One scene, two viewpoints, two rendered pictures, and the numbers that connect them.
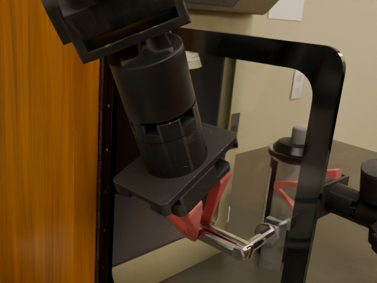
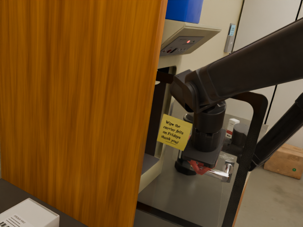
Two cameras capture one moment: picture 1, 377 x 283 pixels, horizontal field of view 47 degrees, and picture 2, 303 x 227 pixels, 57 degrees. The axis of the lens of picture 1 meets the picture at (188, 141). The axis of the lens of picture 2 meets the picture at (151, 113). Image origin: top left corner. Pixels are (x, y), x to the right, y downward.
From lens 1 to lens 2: 34 cm
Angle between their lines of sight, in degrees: 19
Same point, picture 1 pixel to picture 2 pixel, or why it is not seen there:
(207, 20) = (167, 59)
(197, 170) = (218, 147)
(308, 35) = not seen: hidden behind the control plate
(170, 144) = (214, 139)
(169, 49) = (224, 105)
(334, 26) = not seen: hidden behind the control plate
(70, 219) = (133, 170)
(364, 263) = not seen: hidden behind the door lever
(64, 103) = (135, 115)
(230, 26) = (175, 60)
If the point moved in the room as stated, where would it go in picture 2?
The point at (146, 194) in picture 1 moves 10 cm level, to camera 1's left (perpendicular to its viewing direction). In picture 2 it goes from (202, 160) to (153, 160)
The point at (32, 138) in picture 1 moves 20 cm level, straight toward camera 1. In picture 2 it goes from (103, 130) to (154, 171)
